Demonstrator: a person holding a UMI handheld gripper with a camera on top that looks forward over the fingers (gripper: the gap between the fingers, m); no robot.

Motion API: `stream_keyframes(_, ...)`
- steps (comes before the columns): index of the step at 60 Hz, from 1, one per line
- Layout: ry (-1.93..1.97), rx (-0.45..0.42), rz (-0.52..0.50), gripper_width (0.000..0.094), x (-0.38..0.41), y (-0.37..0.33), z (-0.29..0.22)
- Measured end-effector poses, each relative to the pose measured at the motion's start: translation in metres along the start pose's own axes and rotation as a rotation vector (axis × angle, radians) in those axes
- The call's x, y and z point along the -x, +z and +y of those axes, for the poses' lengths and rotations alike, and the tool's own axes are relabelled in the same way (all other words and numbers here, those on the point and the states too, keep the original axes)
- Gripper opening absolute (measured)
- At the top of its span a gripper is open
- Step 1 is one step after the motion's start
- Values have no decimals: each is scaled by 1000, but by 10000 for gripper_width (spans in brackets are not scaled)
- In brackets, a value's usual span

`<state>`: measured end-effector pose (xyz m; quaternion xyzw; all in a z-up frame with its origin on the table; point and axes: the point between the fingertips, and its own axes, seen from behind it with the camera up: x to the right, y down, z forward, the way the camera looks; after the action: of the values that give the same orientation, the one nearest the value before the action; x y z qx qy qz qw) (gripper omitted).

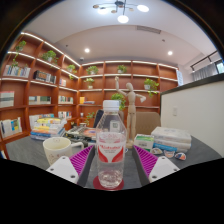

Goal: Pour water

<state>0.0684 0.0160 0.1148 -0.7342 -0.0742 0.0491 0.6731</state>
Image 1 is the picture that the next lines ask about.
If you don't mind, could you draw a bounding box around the black ceiling track rail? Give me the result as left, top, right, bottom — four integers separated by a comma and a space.
189, 49, 220, 71

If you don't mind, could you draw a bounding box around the colourful book stack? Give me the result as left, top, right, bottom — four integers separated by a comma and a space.
30, 116, 68, 142

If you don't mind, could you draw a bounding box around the grey curtain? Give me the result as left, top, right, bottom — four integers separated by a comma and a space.
191, 63, 218, 83

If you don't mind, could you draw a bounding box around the small round badge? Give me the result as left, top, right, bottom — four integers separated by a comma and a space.
174, 151, 188, 162
163, 149, 176, 159
150, 147, 164, 156

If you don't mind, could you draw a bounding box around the beige chair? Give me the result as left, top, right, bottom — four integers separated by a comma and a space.
134, 111, 162, 136

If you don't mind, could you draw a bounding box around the ceiling air vent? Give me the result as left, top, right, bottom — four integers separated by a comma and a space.
135, 25, 162, 35

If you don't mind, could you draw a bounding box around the white ceramic mug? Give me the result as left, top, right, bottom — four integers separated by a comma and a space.
42, 136, 85, 166

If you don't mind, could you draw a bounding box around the branched ceiling chandelier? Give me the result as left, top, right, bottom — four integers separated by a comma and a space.
92, 0, 150, 25

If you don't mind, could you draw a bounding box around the white package stack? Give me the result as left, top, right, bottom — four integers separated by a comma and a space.
150, 126, 193, 154

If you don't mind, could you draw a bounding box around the dark book stack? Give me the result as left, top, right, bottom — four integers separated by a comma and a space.
64, 125, 98, 145

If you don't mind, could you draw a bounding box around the white partition with dark cap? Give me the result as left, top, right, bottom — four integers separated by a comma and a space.
160, 73, 224, 158

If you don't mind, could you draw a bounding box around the window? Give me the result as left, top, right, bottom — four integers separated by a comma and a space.
214, 59, 224, 75

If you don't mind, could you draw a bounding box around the flat round red coaster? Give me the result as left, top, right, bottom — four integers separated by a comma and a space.
92, 175, 125, 192

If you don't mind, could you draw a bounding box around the green and white box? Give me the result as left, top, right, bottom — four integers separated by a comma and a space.
133, 133, 155, 153

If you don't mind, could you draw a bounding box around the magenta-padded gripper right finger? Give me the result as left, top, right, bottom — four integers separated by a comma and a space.
131, 144, 181, 187

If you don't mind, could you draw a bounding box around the clear plastic water bottle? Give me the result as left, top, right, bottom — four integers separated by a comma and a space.
95, 99, 128, 190

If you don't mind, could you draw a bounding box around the wooden artist mannequin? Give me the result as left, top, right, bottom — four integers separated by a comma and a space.
114, 75, 147, 150

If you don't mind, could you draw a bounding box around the orange wooden shelf unit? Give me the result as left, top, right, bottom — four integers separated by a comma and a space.
0, 31, 181, 152

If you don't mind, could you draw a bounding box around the dark chair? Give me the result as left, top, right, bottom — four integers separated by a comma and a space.
93, 109, 105, 130

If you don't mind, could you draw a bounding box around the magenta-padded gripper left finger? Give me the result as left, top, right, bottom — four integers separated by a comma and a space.
45, 144, 98, 189

